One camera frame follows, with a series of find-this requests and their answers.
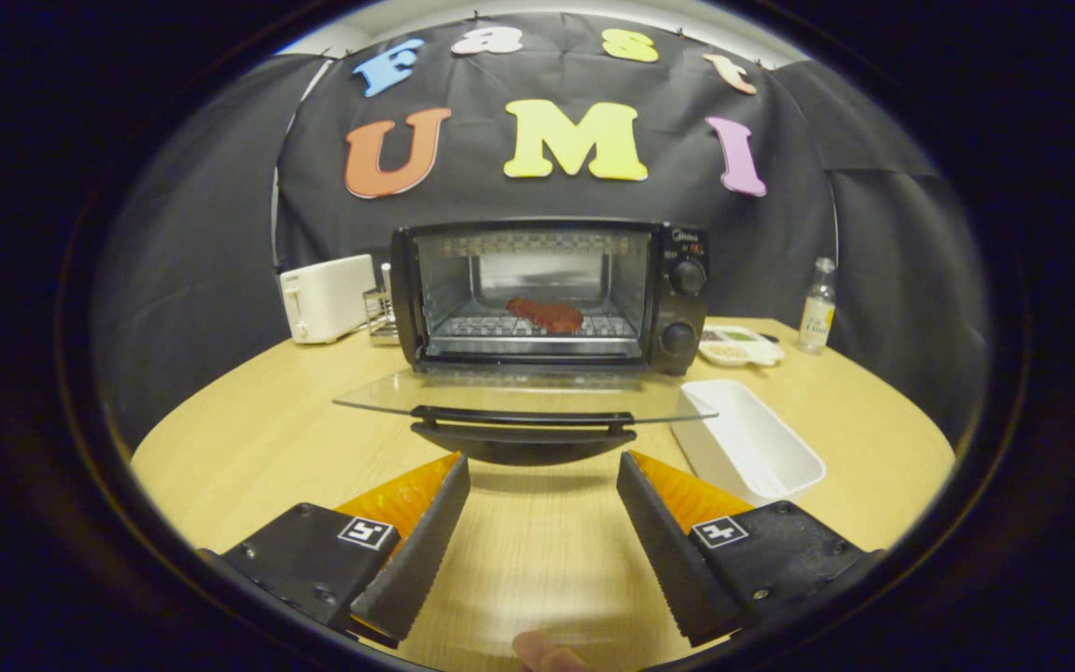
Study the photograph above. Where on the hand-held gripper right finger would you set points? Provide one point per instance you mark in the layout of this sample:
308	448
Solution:
673	560

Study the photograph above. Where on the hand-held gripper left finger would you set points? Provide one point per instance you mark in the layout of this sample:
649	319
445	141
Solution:
416	560

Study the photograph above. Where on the black toaster oven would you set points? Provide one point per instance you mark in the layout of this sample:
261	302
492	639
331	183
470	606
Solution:
682	313

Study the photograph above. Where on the brown meat piece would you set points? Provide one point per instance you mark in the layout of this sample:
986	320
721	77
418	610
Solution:
547	315

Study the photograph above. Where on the white bread toaster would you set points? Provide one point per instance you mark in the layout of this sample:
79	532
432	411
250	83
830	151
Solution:
328	299

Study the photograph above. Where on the white rectangular tray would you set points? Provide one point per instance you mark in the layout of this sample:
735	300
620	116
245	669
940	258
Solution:
752	448

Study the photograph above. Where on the white divided dish with beans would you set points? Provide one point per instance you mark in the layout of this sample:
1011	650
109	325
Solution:
743	353

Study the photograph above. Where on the clear glass bottle yellow label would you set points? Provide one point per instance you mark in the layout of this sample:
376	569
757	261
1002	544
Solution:
816	313

